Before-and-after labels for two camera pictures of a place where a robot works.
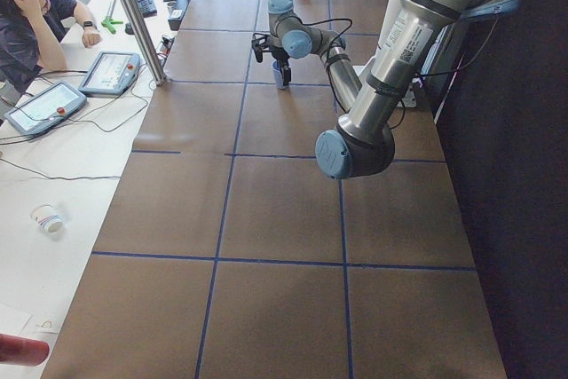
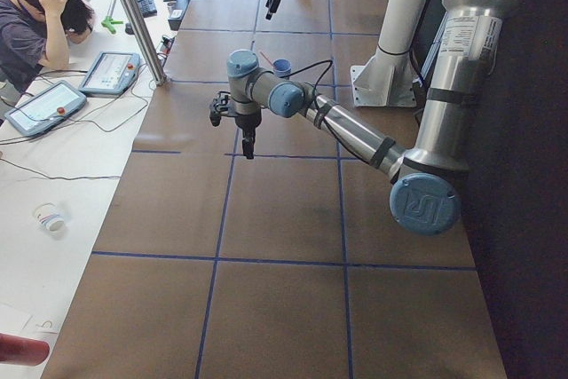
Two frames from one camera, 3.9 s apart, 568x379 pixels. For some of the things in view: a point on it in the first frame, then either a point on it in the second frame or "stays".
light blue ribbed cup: x=279 y=69 stays
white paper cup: x=46 y=217 stays
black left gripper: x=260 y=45 → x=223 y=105
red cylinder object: x=15 y=350 stays
